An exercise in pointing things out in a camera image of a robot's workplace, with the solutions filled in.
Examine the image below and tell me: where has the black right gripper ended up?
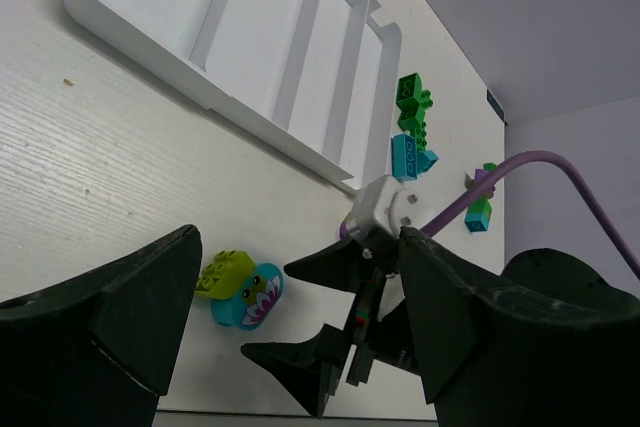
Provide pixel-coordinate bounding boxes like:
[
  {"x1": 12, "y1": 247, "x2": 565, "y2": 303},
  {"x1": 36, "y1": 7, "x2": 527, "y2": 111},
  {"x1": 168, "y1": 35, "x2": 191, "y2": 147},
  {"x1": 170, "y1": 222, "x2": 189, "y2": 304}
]
[{"x1": 241, "y1": 229, "x2": 418, "y2": 418}]

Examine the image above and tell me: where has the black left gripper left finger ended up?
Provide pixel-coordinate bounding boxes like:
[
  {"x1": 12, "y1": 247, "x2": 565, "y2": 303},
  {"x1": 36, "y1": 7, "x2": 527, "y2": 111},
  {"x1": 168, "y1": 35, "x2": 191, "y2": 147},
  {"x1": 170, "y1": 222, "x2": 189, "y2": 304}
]
[{"x1": 1, "y1": 225, "x2": 202, "y2": 426}]

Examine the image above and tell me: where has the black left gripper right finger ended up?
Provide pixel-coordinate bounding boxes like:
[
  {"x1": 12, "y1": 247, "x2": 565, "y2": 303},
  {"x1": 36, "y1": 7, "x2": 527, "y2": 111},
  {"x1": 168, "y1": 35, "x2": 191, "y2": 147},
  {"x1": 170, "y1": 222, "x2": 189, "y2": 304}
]
[{"x1": 398, "y1": 228, "x2": 639, "y2": 426}]

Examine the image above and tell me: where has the teal oval flower lego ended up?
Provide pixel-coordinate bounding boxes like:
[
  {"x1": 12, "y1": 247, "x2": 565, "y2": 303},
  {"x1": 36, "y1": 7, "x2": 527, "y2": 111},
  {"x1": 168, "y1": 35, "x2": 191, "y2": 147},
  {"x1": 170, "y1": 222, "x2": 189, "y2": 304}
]
[{"x1": 210, "y1": 263, "x2": 284, "y2": 331}]

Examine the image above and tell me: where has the lime green lego brick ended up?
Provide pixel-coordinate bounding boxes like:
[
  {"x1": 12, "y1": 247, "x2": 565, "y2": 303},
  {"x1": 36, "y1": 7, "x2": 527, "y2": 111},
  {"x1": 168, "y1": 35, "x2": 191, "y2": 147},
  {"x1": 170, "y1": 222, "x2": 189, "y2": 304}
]
[{"x1": 195, "y1": 250, "x2": 256, "y2": 300}]

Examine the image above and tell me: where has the purple green teal lego stack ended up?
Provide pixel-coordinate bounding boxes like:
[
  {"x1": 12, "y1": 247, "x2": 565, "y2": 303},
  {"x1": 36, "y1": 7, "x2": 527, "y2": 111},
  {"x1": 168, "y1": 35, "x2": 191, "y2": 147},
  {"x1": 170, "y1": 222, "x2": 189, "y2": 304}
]
[{"x1": 464, "y1": 162, "x2": 497, "y2": 233}]

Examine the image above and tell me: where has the teal long lego brick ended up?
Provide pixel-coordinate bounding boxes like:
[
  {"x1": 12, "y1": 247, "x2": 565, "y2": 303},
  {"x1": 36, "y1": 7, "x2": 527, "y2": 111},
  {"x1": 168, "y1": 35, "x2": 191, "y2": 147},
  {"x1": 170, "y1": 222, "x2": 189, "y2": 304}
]
[{"x1": 391, "y1": 134, "x2": 418, "y2": 181}]

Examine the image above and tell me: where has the teal small lego brick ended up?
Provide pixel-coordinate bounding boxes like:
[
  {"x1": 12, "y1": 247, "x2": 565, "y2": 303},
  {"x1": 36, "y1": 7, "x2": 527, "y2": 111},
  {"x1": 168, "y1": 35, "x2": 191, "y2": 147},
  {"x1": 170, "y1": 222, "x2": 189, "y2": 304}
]
[{"x1": 416, "y1": 150, "x2": 439, "y2": 175}]

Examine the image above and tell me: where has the green lego brick lower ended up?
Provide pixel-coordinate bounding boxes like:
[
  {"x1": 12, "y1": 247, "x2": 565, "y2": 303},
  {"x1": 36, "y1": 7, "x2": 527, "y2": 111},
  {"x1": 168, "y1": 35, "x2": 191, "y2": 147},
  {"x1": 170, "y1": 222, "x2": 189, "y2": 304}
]
[{"x1": 398, "y1": 106, "x2": 427, "y2": 151}]

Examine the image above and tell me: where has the green lego brick upper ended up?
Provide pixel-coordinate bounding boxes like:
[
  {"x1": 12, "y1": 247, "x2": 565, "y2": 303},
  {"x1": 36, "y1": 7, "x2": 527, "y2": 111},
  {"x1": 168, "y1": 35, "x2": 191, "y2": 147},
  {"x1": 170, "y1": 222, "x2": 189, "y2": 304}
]
[{"x1": 395, "y1": 73, "x2": 433, "y2": 112}]

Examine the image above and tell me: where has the black corner label right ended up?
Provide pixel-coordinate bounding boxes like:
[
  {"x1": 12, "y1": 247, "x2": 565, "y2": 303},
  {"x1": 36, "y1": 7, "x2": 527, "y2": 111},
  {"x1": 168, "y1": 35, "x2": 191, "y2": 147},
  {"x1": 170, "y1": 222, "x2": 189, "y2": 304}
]
[{"x1": 486, "y1": 90, "x2": 507, "y2": 125}]

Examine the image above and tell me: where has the white divided sorting tray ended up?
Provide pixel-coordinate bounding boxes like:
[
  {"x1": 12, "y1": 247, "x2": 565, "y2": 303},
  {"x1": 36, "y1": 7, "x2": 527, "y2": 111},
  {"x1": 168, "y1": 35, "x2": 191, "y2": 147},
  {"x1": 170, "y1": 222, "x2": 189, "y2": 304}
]
[{"x1": 63, "y1": 0, "x2": 402, "y2": 192}]

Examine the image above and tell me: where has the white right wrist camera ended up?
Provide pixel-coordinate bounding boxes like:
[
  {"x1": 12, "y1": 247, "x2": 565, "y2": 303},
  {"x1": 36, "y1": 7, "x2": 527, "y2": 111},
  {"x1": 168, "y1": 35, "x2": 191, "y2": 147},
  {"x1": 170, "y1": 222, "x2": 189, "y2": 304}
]
[{"x1": 339, "y1": 175, "x2": 435, "y2": 240}]

